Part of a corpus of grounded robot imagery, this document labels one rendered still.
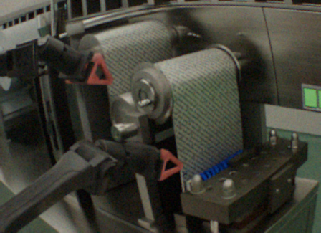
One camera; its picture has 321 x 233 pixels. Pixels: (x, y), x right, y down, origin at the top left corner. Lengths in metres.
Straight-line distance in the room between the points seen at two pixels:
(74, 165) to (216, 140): 0.47
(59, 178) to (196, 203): 0.38
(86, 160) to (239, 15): 0.64
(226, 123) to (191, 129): 0.13
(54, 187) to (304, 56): 0.74
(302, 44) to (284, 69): 0.12
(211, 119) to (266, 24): 0.32
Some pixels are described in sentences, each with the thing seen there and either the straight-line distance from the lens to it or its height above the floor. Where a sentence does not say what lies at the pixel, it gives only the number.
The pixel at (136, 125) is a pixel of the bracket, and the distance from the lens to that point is 1.15.
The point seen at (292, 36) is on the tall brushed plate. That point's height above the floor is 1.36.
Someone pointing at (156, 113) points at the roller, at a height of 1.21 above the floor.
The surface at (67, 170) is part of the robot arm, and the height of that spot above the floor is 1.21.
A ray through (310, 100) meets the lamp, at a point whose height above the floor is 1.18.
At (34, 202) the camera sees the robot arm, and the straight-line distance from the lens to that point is 0.79.
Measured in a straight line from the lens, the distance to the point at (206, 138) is 1.19.
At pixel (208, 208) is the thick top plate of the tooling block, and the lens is 1.06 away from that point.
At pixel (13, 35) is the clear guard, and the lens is 1.97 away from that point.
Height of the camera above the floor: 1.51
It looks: 16 degrees down
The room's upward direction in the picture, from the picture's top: 9 degrees counter-clockwise
